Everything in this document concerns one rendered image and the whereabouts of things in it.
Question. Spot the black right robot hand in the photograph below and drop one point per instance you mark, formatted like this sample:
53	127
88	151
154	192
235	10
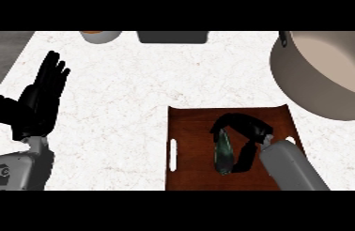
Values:
249	125

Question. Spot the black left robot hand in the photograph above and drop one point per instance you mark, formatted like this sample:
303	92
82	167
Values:
40	94

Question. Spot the dark green eggplant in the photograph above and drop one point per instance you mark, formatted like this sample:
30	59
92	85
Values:
225	153

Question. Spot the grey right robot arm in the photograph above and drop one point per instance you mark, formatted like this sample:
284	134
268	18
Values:
289	166

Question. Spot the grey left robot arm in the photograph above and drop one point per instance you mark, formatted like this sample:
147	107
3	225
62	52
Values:
22	169

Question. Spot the brown wooden tray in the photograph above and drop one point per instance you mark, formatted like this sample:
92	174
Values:
194	147

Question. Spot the large grey pot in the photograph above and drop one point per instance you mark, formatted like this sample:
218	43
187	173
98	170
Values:
318	75

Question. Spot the grey slab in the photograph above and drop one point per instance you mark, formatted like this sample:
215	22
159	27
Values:
11	50

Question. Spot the dark grey rectangular block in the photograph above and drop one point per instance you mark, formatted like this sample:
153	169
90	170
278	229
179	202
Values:
172	37

